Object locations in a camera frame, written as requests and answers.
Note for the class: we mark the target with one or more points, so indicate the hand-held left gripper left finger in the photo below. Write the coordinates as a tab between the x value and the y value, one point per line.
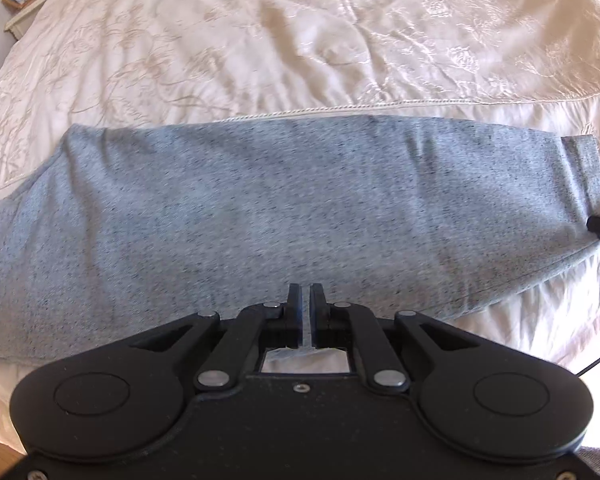
294	320

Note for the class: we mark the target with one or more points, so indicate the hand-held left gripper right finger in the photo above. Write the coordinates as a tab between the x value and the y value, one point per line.
317	320

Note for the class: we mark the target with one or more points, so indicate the light blue speckled pants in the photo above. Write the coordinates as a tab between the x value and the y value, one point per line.
230	210

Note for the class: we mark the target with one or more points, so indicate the white embroidered bedspread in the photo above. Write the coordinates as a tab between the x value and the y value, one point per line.
330	35

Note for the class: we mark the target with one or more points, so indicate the cream nightstand with red can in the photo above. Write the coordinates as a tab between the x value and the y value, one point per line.
25	17

